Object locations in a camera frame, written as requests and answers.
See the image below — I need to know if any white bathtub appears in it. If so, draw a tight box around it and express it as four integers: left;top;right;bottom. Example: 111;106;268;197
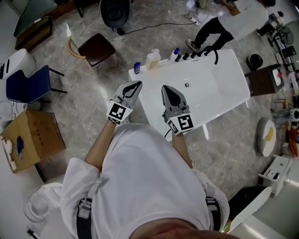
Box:
128;49;251;141

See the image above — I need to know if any small white cabinet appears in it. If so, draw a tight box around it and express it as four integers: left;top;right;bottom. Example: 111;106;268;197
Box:
257;154;293;197

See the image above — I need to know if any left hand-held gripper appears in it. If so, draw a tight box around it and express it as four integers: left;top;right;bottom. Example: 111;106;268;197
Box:
107;80;143;125

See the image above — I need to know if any white bottle with blue cap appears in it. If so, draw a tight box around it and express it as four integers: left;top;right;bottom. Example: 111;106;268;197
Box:
166;47;181;63

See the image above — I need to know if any black floor fan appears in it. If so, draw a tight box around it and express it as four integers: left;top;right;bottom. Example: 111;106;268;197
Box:
267;25;295;59

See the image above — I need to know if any person's left forearm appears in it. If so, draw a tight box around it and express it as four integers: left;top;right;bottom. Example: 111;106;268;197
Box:
84;121;118;174

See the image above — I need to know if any brown cardboard box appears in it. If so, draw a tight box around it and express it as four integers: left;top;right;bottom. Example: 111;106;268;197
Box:
0;110;67;174

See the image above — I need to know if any person's white shirt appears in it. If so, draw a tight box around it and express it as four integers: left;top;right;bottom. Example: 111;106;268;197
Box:
60;123;231;239

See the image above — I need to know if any person's right forearm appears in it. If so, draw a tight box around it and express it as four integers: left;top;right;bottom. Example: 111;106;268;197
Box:
171;132;194;169

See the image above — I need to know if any black office chair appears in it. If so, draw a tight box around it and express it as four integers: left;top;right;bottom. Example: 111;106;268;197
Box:
100;0;132;30

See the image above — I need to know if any dark wooden cabinet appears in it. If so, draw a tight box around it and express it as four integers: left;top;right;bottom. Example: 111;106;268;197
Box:
244;63;285;97

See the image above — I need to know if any purple item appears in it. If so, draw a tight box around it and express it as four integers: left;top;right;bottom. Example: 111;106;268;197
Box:
16;136;25;161

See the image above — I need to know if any black grey harness strap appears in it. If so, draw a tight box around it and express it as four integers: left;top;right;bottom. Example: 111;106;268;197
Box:
76;197;94;239
205;195;222;232

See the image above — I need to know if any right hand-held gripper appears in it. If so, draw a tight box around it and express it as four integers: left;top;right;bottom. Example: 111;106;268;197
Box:
162;85;195;136

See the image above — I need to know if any white toilet with closed seat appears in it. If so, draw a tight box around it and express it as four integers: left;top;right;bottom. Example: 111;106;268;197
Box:
23;183;64;224

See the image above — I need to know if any black floor cable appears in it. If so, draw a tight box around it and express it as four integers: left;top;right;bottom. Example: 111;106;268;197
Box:
116;22;195;36

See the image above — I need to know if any blue chair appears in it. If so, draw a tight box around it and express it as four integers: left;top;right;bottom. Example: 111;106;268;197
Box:
5;65;69;104

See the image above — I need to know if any black faucet set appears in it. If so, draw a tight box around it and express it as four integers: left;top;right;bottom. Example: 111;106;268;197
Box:
174;46;219;65

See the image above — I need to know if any white fluffy item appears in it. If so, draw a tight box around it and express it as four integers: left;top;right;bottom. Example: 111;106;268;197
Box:
1;137;17;170

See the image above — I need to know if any brown padded stool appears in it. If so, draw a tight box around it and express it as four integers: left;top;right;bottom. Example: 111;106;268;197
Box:
78;33;117;69

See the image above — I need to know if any low dark wooden table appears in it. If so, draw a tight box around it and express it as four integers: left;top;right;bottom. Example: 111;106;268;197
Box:
13;15;55;52

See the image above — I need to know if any black round helmet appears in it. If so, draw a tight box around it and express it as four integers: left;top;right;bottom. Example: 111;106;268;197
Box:
246;54;264;72

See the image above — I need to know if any round white yellow basin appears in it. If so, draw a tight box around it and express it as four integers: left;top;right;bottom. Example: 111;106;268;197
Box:
256;117;277;157

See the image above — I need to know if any yellow liquid pump bottle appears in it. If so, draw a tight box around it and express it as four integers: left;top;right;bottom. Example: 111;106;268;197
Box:
145;48;162;70

